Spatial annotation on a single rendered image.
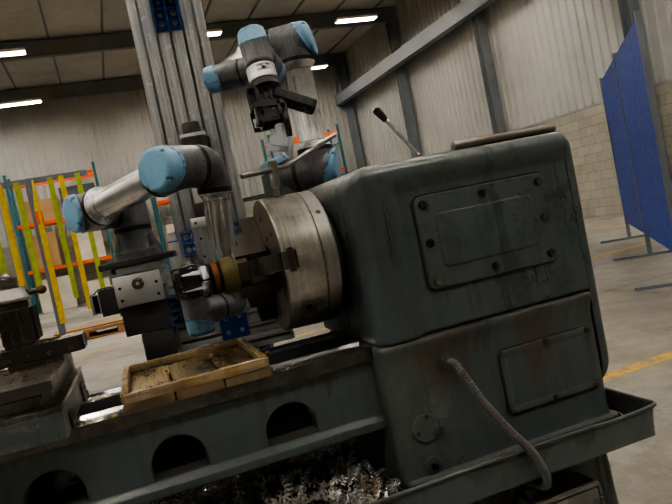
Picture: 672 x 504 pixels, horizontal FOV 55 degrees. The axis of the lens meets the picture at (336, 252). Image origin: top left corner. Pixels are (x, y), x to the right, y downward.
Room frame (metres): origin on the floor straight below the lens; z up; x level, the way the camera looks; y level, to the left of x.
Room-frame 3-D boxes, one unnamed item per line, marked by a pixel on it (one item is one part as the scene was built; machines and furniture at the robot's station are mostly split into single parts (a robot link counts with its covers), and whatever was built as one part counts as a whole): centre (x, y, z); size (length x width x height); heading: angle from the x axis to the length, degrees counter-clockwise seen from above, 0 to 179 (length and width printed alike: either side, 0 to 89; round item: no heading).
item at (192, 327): (1.74, 0.39, 0.98); 0.11 x 0.08 x 0.11; 142
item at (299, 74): (2.14, 0.00, 1.54); 0.15 x 0.12 x 0.55; 78
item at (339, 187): (1.67, -0.27, 1.06); 0.59 x 0.48 x 0.39; 107
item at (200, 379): (1.45, 0.38, 0.89); 0.36 x 0.30 x 0.04; 17
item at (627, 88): (7.39, -3.55, 1.18); 4.12 x 0.80 x 2.35; 161
